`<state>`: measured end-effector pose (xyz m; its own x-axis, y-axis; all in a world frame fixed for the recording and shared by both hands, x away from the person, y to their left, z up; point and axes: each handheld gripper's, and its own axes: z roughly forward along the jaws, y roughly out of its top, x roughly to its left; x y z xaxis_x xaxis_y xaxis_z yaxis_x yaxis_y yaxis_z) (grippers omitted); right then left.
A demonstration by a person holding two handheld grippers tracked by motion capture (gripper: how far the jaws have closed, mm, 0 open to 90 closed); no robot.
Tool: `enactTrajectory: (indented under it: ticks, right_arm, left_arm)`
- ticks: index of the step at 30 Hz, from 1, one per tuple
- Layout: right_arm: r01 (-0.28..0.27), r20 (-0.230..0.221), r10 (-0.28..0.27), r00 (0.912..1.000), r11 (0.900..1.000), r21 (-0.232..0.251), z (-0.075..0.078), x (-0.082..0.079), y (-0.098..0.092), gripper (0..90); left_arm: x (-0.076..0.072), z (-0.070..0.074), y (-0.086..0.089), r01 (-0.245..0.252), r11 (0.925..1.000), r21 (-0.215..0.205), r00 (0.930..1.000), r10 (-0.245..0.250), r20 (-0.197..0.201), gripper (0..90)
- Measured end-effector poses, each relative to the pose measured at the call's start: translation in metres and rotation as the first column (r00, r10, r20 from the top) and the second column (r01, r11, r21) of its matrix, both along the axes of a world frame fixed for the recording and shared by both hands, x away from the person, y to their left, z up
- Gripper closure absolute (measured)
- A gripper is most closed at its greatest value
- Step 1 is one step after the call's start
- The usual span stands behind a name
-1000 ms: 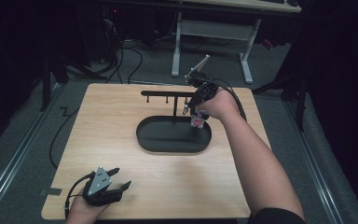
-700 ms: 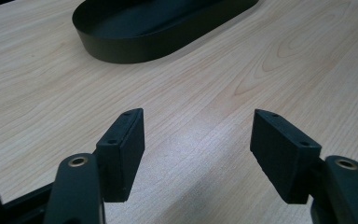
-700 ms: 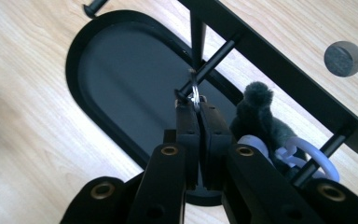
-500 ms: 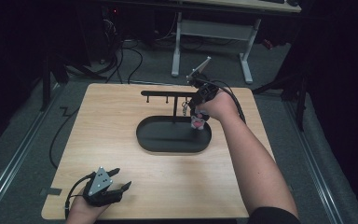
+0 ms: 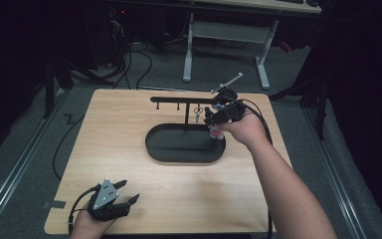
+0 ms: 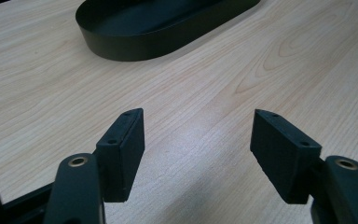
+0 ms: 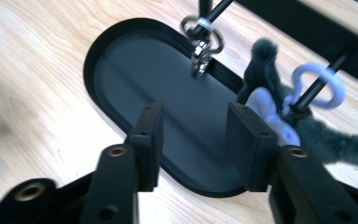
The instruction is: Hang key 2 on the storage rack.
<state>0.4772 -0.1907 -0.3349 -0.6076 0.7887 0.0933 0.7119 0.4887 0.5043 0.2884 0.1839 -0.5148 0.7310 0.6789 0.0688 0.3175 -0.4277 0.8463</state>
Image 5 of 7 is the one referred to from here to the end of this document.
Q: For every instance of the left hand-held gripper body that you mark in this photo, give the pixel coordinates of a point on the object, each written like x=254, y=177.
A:
x=105, y=197

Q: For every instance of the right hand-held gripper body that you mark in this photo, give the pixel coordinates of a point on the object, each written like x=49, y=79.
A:
x=230, y=111

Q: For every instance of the black key rack with tray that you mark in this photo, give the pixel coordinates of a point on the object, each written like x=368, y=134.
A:
x=182, y=142

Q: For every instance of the person's right hand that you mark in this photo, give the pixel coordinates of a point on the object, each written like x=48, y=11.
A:
x=248, y=129

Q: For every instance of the person's left hand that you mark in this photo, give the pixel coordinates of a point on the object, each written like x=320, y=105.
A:
x=86, y=227

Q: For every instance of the grey tape patch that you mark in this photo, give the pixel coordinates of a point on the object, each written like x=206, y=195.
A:
x=54, y=204

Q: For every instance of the white-legged desk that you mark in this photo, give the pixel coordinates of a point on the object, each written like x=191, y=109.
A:
x=229, y=31

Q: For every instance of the black stand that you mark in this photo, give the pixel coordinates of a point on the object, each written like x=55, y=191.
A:
x=49, y=89
x=320, y=106

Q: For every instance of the dark computer tower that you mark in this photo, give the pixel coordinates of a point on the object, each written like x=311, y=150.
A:
x=117, y=33

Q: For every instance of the metal floor rail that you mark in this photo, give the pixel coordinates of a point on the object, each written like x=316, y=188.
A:
x=16, y=172
x=335, y=172

